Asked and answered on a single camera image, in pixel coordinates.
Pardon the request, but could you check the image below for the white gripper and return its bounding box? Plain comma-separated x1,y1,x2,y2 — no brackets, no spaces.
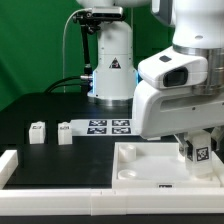
132,47,224,158

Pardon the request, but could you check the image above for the white square tabletop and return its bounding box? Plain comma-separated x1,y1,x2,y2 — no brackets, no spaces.
112,142,222,189

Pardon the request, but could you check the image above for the white marker sheet with tags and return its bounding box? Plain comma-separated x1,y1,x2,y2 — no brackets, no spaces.
70,119,137,136

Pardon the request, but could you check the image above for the white obstacle wall front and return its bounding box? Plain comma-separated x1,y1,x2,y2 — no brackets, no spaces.
0,188,224,216

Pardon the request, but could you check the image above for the white obstacle wall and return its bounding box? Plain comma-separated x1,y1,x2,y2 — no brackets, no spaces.
0,188,224,216
0,150,18,190

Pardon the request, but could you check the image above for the black cable bundle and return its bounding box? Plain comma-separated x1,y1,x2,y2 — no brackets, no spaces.
43,75,88,94

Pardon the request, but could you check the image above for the black camera on mount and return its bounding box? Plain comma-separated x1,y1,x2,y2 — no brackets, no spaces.
73,6,124,24

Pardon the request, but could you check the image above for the white cable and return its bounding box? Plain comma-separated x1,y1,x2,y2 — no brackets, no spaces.
62,8,88,94

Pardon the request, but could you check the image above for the white obstacle wall left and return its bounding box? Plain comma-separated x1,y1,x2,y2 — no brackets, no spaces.
0,150,18,190

